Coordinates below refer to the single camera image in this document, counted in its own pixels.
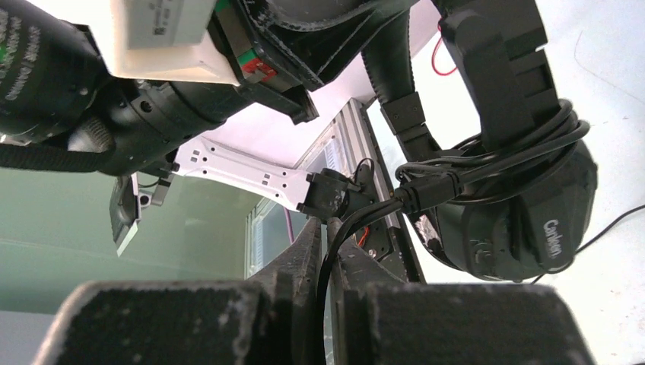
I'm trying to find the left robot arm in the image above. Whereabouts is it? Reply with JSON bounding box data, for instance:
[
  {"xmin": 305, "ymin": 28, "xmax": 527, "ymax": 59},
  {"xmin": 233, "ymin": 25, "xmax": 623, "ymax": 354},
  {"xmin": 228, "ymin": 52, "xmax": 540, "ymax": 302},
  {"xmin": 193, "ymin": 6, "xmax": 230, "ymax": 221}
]
[{"xmin": 1, "ymin": 1, "xmax": 389, "ymax": 221}]

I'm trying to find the aluminium frame rail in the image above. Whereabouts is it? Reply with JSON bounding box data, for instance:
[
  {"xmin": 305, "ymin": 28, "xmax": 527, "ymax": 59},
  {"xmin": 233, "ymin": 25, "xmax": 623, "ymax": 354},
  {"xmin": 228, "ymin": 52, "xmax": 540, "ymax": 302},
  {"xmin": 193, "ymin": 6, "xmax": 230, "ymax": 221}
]
[{"xmin": 244, "ymin": 99, "xmax": 387, "ymax": 278}]

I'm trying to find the small headphones black cable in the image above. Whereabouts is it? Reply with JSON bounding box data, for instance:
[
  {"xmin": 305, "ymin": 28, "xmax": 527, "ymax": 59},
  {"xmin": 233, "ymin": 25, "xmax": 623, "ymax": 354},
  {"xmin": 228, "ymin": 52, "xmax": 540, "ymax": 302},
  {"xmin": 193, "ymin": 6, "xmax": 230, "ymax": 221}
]
[{"xmin": 529, "ymin": 204, "xmax": 645, "ymax": 286}]

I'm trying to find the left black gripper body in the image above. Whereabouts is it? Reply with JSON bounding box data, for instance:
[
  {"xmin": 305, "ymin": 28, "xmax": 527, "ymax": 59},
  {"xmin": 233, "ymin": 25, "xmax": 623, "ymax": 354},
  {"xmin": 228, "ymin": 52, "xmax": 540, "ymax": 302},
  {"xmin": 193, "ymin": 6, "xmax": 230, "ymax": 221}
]
[{"xmin": 166, "ymin": 0, "xmax": 364, "ymax": 127}]

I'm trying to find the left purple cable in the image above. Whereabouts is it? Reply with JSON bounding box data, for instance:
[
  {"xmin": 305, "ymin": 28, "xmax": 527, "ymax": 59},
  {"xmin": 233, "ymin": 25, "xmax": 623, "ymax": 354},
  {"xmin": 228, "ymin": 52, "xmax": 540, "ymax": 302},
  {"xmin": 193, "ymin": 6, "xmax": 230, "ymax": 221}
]
[{"xmin": 283, "ymin": 208, "xmax": 296, "ymax": 246}]

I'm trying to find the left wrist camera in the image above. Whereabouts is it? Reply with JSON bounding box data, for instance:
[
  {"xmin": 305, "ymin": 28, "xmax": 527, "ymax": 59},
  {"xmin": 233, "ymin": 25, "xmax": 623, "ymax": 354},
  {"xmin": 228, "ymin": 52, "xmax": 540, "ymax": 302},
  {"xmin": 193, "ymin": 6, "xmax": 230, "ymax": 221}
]
[{"xmin": 88, "ymin": 0, "xmax": 239, "ymax": 86}]

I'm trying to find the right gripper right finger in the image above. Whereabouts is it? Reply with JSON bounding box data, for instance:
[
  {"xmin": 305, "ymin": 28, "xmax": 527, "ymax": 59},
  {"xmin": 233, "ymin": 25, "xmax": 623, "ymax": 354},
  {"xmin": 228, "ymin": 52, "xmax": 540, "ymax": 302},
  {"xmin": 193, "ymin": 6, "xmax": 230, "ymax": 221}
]
[{"xmin": 331, "ymin": 239, "xmax": 595, "ymax": 364}]

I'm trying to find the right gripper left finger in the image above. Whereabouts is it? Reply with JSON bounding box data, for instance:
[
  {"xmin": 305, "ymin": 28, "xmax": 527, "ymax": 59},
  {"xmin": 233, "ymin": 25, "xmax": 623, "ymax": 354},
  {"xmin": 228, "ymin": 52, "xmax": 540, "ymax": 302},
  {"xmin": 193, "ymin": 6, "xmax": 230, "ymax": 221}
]
[{"xmin": 34, "ymin": 218, "xmax": 323, "ymax": 364}]

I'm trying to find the large headphones black cable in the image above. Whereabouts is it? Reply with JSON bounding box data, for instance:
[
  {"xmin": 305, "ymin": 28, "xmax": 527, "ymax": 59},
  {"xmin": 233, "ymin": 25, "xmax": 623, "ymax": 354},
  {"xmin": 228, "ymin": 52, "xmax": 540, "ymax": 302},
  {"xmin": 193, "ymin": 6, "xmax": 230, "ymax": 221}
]
[{"xmin": 314, "ymin": 98, "xmax": 592, "ymax": 365}]

